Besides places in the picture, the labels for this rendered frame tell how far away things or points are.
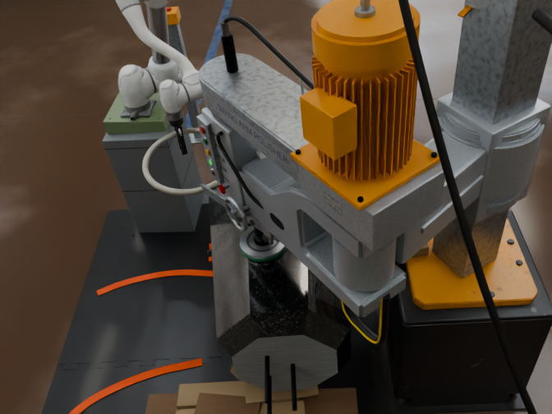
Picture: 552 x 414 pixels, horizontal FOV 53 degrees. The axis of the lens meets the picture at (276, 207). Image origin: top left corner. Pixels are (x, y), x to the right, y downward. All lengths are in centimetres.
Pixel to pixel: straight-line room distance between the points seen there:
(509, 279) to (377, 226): 120
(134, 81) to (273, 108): 169
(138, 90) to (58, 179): 157
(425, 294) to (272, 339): 65
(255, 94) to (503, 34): 75
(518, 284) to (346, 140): 139
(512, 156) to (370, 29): 90
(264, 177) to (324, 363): 89
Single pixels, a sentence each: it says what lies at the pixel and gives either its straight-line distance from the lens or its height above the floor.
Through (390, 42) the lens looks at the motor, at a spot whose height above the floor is 210.
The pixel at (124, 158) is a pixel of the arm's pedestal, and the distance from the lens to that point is 348.
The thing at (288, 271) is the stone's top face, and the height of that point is 84.
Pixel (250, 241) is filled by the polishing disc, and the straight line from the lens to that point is 246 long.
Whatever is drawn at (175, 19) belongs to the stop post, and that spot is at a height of 104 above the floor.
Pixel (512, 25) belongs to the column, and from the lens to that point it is 174.
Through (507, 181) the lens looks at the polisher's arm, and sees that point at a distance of 203.
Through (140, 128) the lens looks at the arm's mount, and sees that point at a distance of 339.
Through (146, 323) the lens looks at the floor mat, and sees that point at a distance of 340.
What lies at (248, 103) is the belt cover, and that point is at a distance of 175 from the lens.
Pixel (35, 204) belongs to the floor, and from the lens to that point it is 453.
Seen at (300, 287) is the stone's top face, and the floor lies 84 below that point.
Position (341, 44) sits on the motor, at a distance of 118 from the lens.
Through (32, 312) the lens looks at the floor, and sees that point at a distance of 378.
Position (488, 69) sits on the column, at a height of 173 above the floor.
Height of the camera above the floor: 265
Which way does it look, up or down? 43 degrees down
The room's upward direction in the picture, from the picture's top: 8 degrees counter-clockwise
